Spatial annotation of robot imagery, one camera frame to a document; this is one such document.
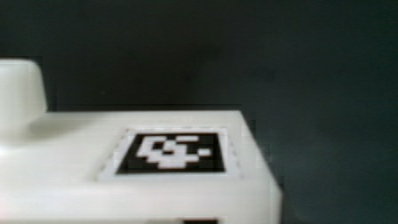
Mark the white drawer tray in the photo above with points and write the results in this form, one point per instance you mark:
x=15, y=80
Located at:
x=125, y=167

